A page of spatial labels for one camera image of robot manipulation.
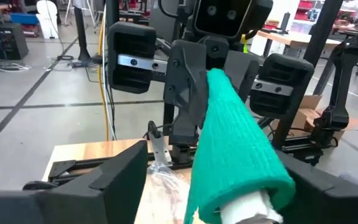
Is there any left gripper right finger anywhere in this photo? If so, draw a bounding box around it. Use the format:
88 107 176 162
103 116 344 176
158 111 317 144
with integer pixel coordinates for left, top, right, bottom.
274 149 358 224

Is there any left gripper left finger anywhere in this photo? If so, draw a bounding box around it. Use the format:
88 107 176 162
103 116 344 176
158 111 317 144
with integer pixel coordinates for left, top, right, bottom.
0 139 149 224

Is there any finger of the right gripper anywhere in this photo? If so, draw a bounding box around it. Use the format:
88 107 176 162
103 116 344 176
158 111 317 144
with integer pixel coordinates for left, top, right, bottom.
162 39 211 130
223 49 261 104

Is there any teal elastic bandage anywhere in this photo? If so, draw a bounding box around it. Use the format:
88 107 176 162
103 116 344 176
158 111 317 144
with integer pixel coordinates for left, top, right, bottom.
183 68 297 224

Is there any white bandage core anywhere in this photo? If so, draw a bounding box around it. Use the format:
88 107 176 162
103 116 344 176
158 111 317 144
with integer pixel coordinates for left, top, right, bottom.
218 189 285 224

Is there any black pole stand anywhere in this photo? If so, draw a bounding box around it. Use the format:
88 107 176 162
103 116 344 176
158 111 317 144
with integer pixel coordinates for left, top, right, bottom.
72 5 92 62

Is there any wooden background table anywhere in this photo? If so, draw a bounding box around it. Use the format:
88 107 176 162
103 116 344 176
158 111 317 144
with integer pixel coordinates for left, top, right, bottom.
255 29 343 60

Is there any cardboard box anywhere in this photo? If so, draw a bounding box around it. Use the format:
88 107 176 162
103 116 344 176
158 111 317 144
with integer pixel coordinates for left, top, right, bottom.
290 94 356 141

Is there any clear plastic bag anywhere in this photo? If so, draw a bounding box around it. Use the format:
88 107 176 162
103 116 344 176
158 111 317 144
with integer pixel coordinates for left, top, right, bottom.
146 161 196 224

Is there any blue plastic bin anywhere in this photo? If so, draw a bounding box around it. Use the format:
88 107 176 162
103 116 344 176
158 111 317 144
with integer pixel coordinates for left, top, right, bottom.
10 12 40 26

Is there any yellow hanging cable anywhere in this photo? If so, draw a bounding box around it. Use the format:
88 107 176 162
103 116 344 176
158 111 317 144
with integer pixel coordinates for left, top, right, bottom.
97 12 111 141

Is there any silver metal bracket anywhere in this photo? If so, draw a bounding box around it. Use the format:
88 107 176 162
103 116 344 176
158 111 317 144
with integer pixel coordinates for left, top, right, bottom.
149 120 173 167

